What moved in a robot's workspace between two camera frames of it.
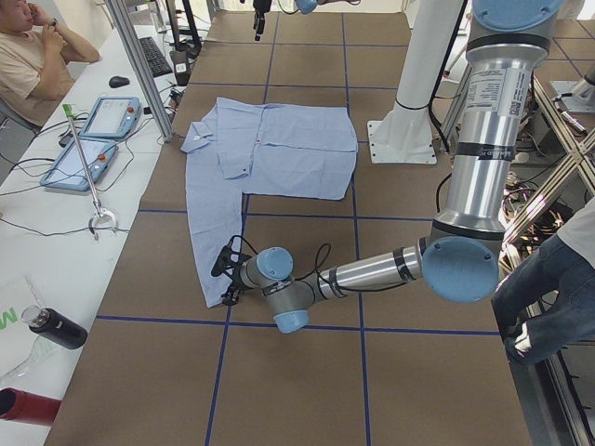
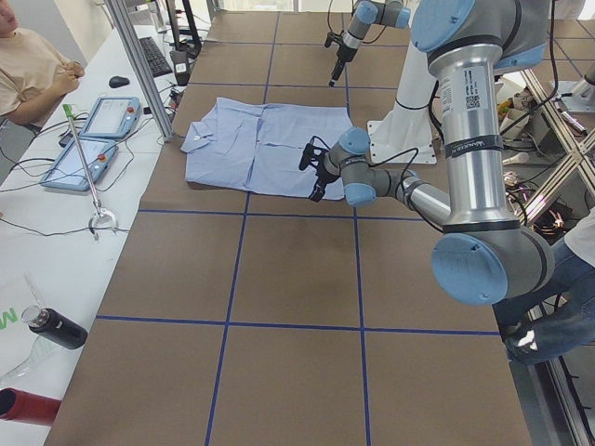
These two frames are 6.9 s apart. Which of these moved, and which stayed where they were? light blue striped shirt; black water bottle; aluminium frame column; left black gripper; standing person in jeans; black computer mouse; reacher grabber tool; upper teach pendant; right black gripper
Moved: right black gripper; left black gripper; light blue striped shirt
Stayed: standing person in jeans; reacher grabber tool; black computer mouse; black water bottle; upper teach pendant; aluminium frame column
